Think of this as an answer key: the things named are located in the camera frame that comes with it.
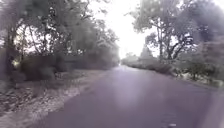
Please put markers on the grey asphalt road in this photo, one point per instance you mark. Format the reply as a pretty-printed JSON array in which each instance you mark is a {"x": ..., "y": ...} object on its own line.
[{"x": 133, "y": 100}]

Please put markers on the row of trees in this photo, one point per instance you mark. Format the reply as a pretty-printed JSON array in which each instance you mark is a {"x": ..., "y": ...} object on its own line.
[
  {"x": 180, "y": 36},
  {"x": 56, "y": 36}
]

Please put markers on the roadside grass verge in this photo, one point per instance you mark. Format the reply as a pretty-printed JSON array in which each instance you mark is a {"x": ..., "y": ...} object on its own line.
[{"x": 196, "y": 80}]

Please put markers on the leaf-strewn roadside verge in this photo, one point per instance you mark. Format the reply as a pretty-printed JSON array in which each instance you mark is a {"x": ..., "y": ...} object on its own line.
[{"x": 30, "y": 96}]

